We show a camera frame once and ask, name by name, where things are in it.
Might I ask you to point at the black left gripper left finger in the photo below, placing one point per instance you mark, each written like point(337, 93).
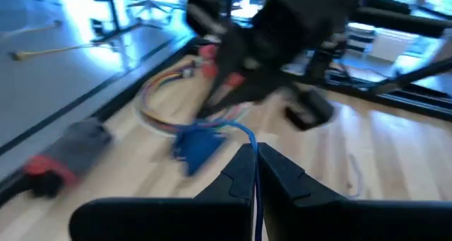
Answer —
point(176, 220)

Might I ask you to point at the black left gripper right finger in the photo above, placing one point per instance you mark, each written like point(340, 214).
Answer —
point(335, 223)

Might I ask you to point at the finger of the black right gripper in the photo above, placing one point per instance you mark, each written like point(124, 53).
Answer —
point(261, 89)
point(231, 64)

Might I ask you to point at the red box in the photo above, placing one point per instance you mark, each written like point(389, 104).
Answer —
point(208, 52)

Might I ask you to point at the black desk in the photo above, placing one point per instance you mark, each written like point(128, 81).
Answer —
point(406, 22)

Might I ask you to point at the grey and red pouch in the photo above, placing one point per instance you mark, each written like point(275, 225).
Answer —
point(77, 145)

